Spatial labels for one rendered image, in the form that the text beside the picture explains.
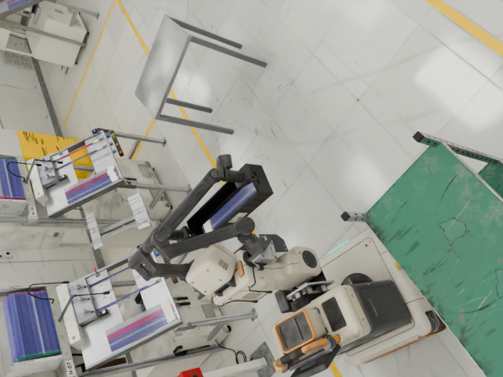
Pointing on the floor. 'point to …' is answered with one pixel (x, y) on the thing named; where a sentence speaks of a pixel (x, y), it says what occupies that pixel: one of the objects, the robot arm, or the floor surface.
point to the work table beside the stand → (170, 27)
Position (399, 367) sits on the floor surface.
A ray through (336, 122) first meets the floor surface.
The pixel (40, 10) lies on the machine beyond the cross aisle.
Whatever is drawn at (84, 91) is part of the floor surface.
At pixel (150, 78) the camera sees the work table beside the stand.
